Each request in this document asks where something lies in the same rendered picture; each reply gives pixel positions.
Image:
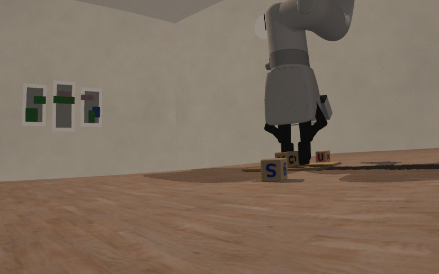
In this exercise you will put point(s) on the tan wooden letter block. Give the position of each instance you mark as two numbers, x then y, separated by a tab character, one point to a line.
296	158
274	169
288	155
323	156

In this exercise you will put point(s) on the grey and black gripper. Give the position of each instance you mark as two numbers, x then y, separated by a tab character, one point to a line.
291	92

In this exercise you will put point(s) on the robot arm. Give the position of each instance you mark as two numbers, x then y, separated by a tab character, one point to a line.
287	21

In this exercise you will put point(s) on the orange flat mat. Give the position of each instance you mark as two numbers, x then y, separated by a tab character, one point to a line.
308	167

